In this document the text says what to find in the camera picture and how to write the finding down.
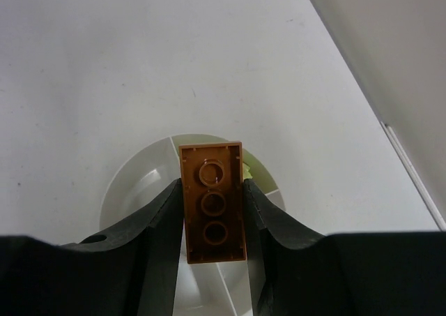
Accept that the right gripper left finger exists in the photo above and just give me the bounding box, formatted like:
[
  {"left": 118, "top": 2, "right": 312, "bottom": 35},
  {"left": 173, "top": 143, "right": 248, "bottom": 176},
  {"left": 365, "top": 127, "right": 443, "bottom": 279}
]
[{"left": 1, "top": 180, "right": 184, "bottom": 315}]

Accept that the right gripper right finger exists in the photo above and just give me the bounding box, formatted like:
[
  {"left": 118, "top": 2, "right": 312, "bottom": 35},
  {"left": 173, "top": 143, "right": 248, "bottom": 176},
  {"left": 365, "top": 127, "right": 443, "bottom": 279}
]
[{"left": 243, "top": 180, "right": 445, "bottom": 315}]

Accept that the lime green lego brick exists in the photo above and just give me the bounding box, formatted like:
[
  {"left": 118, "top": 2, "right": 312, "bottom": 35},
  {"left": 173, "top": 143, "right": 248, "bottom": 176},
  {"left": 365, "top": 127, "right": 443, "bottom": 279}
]
[{"left": 243, "top": 159, "right": 261, "bottom": 180}]

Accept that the brown lego plate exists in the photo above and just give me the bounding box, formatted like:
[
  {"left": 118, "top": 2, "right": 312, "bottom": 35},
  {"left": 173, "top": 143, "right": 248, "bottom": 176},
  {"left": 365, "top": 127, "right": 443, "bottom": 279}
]
[{"left": 178, "top": 142, "right": 246, "bottom": 264}]

